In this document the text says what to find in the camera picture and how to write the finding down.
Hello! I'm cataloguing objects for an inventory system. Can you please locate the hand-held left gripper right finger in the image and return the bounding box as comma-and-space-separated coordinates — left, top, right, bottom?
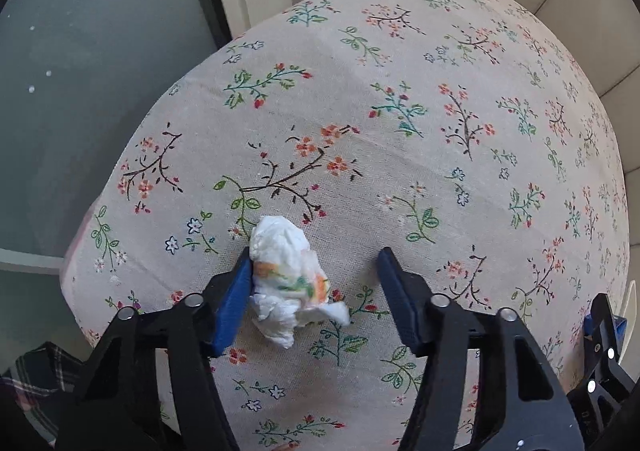
376, 247, 587, 451

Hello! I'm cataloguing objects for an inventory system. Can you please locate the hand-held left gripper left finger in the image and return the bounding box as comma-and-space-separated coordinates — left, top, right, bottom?
54, 248, 253, 451

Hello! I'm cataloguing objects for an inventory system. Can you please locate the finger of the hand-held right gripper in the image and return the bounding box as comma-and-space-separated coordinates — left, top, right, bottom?
567, 293, 638, 448

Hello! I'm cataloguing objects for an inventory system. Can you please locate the white tissue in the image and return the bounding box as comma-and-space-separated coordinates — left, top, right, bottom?
248, 215, 351, 350

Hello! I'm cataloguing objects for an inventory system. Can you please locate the floral tablecloth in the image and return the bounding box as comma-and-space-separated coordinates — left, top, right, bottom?
62, 0, 632, 451

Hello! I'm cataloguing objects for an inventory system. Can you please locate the plaid cloth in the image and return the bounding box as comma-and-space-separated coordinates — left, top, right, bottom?
0, 341, 83, 447

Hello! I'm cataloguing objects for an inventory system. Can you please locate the frosted glass door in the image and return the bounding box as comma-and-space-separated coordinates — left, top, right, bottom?
0, 0, 233, 367

